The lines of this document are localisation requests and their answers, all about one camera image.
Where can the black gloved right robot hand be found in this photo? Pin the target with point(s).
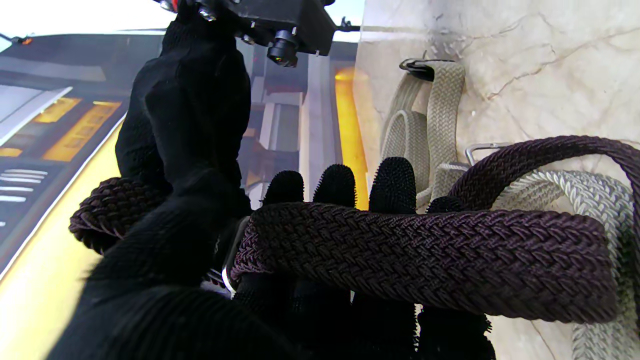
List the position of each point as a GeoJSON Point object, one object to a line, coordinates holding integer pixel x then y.
{"type": "Point", "coordinates": [195, 110]}

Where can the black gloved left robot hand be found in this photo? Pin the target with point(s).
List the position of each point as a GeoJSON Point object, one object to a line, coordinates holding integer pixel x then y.
{"type": "Point", "coordinates": [150, 280]}

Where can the dark brown braided belt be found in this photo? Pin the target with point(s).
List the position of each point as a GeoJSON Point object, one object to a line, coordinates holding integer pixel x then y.
{"type": "Point", "coordinates": [425, 250]}

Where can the pale grey braided belt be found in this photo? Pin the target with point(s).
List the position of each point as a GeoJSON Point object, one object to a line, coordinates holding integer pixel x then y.
{"type": "Point", "coordinates": [565, 190]}

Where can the printed kitchen scene backdrop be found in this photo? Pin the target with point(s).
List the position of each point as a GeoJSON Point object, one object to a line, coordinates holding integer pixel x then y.
{"type": "Point", "coordinates": [50, 125]}

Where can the black backdrop stand rod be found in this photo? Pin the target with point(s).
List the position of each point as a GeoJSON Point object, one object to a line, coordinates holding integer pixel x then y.
{"type": "Point", "coordinates": [347, 24]}

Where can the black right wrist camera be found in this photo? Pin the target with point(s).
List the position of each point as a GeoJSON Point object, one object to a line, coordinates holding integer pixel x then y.
{"type": "Point", "coordinates": [290, 25]}

